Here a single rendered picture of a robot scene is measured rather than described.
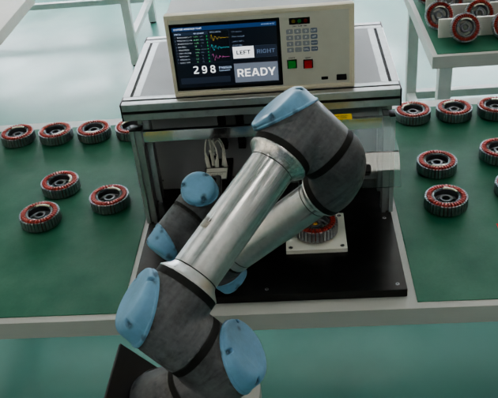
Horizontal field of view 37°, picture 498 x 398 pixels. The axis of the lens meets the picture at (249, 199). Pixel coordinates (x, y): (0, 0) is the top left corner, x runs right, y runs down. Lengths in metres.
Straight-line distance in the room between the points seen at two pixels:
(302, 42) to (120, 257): 0.71
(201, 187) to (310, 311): 0.39
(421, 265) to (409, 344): 0.89
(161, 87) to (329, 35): 0.45
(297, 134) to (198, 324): 0.36
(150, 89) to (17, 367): 1.31
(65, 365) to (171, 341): 1.60
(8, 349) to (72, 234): 0.95
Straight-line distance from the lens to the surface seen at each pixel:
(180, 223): 1.53
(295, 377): 2.56
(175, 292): 1.18
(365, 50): 2.00
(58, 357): 2.80
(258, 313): 1.69
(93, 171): 2.30
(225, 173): 1.86
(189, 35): 1.76
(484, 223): 1.97
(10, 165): 2.45
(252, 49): 1.76
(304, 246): 1.81
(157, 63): 2.03
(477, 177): 2.15
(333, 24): 1.74
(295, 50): 1.76
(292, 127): 1.28
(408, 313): 1.71
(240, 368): 1.21
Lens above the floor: 1.90
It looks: 34 degrees down
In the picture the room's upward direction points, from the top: 6 degrees counter-clockwise
